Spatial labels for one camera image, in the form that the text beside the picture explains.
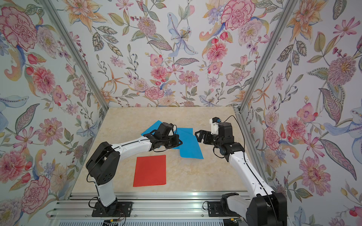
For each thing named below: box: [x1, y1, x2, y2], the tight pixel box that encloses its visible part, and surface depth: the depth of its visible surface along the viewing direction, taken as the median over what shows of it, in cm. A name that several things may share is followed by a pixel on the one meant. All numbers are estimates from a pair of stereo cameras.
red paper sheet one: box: [132, 154, 167, 187], surface depth 88 cm
